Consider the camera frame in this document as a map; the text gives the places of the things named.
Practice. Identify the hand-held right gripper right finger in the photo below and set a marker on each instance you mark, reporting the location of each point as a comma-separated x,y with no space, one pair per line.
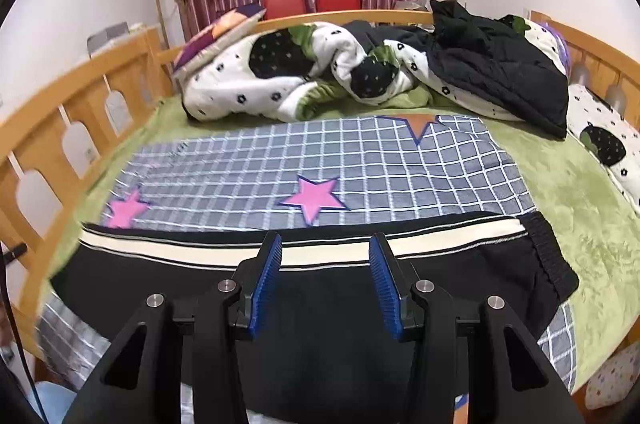
387,289

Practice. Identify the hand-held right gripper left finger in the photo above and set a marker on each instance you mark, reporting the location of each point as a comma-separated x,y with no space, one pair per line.
265,289

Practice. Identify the black pants with cream stripe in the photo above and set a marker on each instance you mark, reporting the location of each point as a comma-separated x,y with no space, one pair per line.
150,294

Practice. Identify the grey checked sheet with stars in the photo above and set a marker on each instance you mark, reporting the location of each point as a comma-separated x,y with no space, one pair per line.
250,164

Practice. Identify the grey checked star sheet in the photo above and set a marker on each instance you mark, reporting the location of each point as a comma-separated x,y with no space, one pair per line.
575,229

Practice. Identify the white floral quilt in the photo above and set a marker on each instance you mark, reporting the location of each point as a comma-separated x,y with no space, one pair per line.
235,89

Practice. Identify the light blue cloth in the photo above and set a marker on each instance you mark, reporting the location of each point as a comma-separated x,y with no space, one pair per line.
50,399

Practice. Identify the white spotted cloth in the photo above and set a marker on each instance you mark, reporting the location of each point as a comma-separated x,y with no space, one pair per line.
610,384

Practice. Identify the black padded jacket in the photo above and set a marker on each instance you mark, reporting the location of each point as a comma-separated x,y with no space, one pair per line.
490,69

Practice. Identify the purple patterned pillow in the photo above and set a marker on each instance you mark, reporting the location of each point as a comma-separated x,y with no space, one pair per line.
220,34

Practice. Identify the white floral pillow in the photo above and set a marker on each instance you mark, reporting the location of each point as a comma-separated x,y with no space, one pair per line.
600,124

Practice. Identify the wooden rack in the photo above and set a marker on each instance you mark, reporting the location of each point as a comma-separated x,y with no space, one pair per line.
159,19

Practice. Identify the grey storage box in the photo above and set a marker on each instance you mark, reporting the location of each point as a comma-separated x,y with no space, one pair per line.
107,36

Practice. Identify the purple cloth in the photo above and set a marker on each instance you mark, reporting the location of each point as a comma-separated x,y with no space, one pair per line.
562,46

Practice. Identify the wooden bed frame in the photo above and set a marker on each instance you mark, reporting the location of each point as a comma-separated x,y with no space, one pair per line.
50,94

